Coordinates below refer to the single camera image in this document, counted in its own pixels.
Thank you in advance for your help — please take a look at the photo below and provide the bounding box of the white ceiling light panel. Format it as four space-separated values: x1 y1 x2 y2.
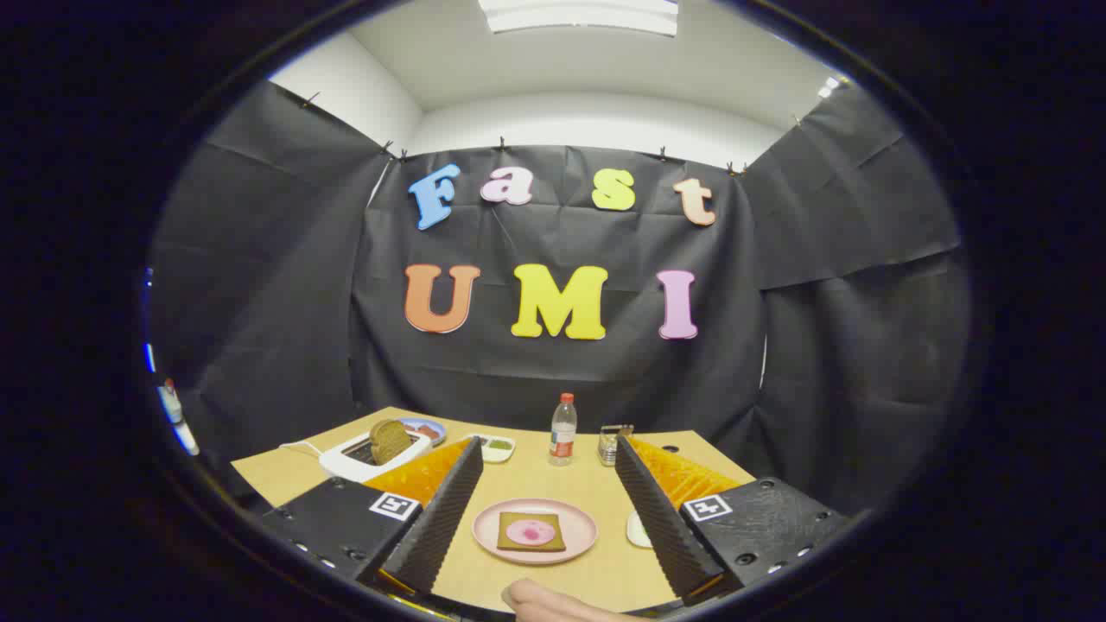
478 0 680 37

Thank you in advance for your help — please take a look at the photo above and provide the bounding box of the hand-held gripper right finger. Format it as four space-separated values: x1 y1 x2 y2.
613 435 852 606

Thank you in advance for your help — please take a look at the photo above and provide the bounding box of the metal wire utensil holder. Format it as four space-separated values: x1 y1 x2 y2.
598 424 634 467

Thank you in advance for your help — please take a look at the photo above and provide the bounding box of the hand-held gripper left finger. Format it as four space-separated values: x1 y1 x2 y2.
259 436 485 597

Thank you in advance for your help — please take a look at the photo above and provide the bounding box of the pink ham slice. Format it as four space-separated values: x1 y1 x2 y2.
505 519 556 546

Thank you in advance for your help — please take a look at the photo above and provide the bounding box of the white toaster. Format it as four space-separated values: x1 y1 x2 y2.
318 429 433 483

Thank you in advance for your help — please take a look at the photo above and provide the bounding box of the brown bread slice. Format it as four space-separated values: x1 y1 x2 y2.
369 420 413 466

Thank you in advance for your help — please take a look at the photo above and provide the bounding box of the clear red-capped water bottle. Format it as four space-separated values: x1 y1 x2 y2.
549 393 578 467

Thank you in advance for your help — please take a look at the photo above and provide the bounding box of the pink plate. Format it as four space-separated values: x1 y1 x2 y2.
472 498 599 566

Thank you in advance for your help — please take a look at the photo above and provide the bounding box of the bread slice with ham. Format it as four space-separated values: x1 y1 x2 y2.
497 511 567 553

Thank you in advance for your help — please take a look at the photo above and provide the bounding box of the white blue object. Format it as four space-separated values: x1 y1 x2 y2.
156 378 201 456

